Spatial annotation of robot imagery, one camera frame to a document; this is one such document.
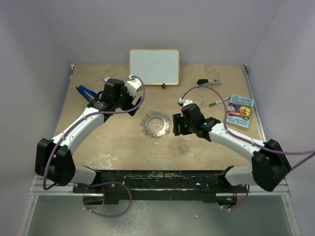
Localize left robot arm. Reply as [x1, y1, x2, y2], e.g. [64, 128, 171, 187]
[35, 75, 145, 193]

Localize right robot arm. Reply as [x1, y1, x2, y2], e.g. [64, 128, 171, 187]
[172, 103, 291, 192]

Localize green whiteboard marker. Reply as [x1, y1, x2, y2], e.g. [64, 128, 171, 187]
[209, 97, 230, 107]

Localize blue stapler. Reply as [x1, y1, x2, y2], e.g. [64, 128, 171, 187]
[76, 85, 99, 102]

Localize black and grey stapler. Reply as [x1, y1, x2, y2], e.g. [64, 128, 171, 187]
[196, 79, 221, 88]

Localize blue treehouse book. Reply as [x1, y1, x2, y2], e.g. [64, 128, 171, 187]
[226, 94, 254, 128]

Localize small whiteboard on stand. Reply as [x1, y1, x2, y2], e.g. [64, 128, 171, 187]
[129, 49, 180, 86]

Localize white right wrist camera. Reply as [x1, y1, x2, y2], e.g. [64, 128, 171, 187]
[178, 98, 193, 107]

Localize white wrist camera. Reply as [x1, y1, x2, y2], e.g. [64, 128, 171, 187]
[125, 75, 143, 97]
[178, 98, 193, 107]

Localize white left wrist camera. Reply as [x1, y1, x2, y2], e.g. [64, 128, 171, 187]
[125, 75, 143, 97]

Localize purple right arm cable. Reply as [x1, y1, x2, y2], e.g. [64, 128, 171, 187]
[181, 85, 315, 172]

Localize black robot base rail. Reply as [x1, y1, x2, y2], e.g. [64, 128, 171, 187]
[73, 170, 247, 206]

